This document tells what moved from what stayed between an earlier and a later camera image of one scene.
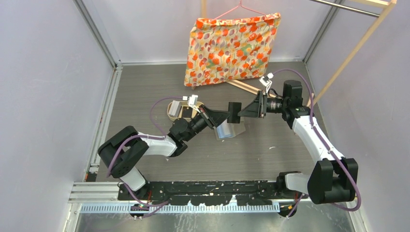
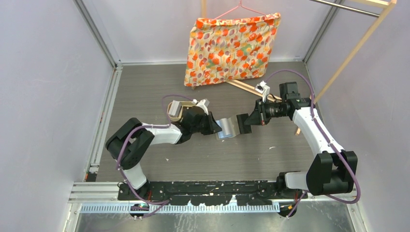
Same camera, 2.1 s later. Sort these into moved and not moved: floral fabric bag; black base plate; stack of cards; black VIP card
Moved: black VIP card
Not moved: floral fabric bag; stack of cards; black base plate
